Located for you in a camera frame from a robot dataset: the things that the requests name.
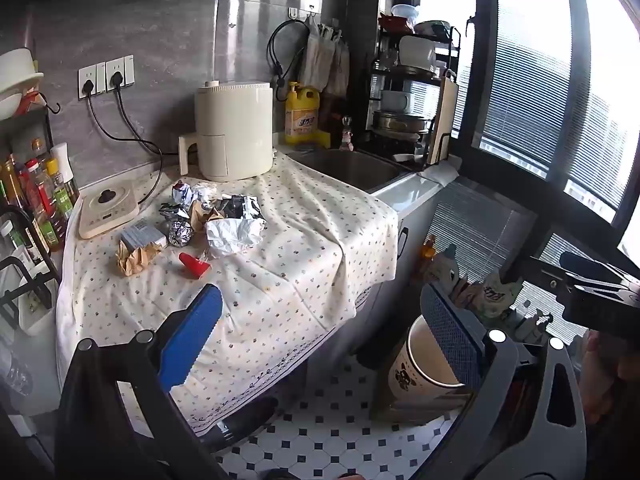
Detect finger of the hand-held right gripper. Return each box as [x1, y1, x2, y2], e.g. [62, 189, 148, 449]
[527, 251, 640, 288]
[561, 284, 640, 322]

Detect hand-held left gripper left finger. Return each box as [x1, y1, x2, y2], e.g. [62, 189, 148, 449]
[54, 284, 236, 480]

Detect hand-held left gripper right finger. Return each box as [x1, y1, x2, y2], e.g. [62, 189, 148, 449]
[419, 280, 589, 480]

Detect printed paper bucket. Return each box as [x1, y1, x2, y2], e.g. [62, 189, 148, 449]
[384, 316, 477, 427]

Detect person's right hand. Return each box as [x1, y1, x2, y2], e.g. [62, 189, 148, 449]
[581, 330, 640, 427]

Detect brown paper packets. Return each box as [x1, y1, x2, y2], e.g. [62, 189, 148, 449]
[452, 270, 482, 312]

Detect laundry detergent pouch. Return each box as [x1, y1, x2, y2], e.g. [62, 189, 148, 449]
[475, 272, 521, 318]

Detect white laundry detergent bottle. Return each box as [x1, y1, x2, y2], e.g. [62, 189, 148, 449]
[434, 244, 461, 286]

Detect white spray bottle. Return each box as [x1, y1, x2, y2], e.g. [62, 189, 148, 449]
[515, 310, 554, 344]

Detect red wrapper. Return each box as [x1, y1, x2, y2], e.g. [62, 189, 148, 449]
[179, 252, 212, 278]

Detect orange bottle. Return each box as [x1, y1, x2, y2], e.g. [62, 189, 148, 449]
[421, 234, 438, 273]

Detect crumpled brown paper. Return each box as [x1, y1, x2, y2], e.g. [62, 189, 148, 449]
[189, 201, 224, 232]
[116, 241, 163, 277]

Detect foil ball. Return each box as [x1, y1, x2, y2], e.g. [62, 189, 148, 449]
[168, 219, 194, 247]

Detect floral tablecloth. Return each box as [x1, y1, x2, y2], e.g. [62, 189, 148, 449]
[55, 152, 401, 437]

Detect crumpled white paper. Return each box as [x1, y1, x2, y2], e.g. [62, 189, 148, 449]
[205, 217, 268, 260]

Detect small grey box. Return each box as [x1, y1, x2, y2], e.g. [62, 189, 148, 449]
[121, 224, 168, 252]

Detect white sink cabinet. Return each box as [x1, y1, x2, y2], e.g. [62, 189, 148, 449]
[305, 167, 463, 366]

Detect crumpled black white wrapper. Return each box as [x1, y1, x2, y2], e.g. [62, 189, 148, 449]
[212, 194, 267, 223]

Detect crumpled silver wrapper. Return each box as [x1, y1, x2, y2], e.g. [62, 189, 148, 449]
[171, 182, 217, 207]

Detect white cloth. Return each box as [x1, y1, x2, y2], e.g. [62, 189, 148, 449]
[417, 162, 461, 187]

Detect cream induction cooker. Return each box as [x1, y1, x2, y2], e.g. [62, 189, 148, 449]
[78, 180, 141, 240]

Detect steel sink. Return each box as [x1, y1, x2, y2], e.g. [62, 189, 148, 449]
[287, 147, 416, 194]

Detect black dish rack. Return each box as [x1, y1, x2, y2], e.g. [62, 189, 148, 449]
[370, 24, 463, 167]

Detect white cutting board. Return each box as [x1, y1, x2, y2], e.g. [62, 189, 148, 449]
[426, 71, 459, 167]

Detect row of condiment bottles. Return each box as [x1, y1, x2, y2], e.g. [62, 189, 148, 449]
[0, 141, 81, 261]

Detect steel pot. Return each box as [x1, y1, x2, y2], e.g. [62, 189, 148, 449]
[372, 110, 433, 133]

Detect cream air fryer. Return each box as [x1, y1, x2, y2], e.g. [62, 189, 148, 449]
[178, 81, 275, 182]

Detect white mug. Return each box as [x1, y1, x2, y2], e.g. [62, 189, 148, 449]
[380, 90, 415, 114]

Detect yellow detergent bottle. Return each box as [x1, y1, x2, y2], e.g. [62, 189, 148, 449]
[285, 81, 321, 147]

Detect white plastic container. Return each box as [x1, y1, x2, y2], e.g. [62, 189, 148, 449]
[398, 35, 437, 72]

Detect hanging cloth bags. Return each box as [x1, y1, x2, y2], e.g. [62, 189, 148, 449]
[302, 20, 351, 97]

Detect white bowl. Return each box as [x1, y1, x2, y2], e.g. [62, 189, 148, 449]
[0, 48, 45, 94]

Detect black wire rack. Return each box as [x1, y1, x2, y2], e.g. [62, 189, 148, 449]
[0, 91, 62, 313]

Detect black power cable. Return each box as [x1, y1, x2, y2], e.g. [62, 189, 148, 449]
[80, 79, 163, 161]
[109, 71, 166, 207]

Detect white wall socket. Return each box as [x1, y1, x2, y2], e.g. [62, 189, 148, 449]
[78, 62, 107, 100]
[105, 54, 135, 90]

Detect black cable loop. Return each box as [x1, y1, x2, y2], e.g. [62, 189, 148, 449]
[267, 19, 311, 92]

